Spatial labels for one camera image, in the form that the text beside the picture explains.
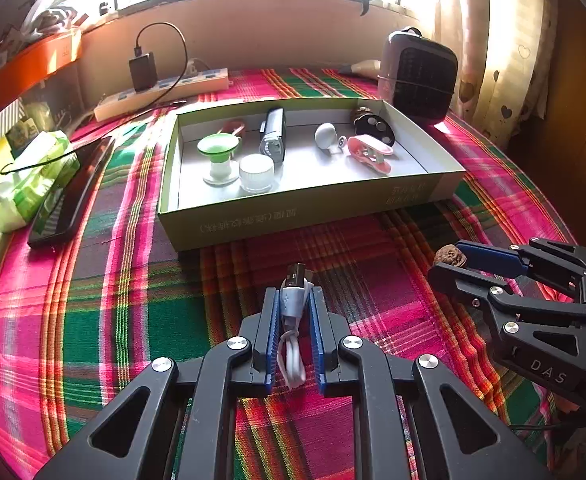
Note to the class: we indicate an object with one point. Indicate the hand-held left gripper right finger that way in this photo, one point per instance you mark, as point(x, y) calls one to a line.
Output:
point(318, 330)

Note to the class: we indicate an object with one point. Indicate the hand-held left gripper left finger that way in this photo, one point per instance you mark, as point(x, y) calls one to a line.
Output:
point(272, 330)

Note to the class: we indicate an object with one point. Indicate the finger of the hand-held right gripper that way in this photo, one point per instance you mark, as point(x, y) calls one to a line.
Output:
point(493, 259)
point(453, 280)

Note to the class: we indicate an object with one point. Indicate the brown walnut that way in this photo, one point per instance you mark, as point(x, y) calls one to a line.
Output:
point(360, 111)
point(448, 254)

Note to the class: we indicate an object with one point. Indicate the green white cardboard box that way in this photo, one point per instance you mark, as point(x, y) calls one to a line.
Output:
point(298, 180)

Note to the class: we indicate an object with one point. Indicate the pink curved clip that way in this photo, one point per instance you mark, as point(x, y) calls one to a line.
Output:
point(368, 152)

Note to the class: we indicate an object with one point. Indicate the white round cap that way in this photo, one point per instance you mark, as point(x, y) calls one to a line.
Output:
point(257, 172)

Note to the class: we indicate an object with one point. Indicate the black round disc gadget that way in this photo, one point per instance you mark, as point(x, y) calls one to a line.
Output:
point(375, 127)

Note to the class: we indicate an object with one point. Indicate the green capped mushroom stand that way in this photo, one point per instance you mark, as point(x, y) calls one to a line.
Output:
point(215, 147)

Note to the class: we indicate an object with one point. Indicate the white mushroom-shaped figurine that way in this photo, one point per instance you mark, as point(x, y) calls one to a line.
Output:
point(325, 135)

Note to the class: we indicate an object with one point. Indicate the black rectangular flashlight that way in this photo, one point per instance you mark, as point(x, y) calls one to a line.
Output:
point(273, 135)

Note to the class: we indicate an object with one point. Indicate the pink green carabiner clip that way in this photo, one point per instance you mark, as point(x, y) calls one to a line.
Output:
point(233, 127)

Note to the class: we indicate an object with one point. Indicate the plaid tablecloth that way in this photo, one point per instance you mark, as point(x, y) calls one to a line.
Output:
point(123, 310)

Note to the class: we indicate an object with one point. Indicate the wooden cabinet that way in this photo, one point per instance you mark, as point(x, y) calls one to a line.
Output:
point(573, 85)

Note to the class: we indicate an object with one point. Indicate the grey portable heater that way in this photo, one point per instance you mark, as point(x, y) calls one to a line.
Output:
point(418, 80)

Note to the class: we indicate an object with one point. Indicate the heart print curtain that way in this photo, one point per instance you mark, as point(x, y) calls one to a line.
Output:
point(498, 50)

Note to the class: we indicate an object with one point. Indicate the beige cone-shaped object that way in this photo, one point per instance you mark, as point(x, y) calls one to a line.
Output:
point(363, 67)

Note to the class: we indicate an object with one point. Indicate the black smartphone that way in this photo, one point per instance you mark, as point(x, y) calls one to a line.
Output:
point(68, 195)

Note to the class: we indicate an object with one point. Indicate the white power strip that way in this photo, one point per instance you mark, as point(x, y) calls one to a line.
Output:
point(173, 90)

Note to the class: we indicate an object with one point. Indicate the green tissue pack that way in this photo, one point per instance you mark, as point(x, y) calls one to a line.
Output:
point(28, 185)

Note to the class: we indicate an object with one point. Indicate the black charger adapter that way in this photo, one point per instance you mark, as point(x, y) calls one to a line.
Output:
point(143, 72)

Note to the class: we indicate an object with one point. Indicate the clear plastic container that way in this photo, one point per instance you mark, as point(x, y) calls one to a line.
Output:
point(60, 97)

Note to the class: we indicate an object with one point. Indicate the small green printed box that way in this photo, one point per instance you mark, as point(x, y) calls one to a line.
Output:
point(23, 135)

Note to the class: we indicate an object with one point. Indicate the orange tray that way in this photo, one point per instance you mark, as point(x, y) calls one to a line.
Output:
point(28, 65)

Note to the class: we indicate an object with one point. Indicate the white plastic bag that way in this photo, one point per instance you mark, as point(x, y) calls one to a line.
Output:
point(48, 12)

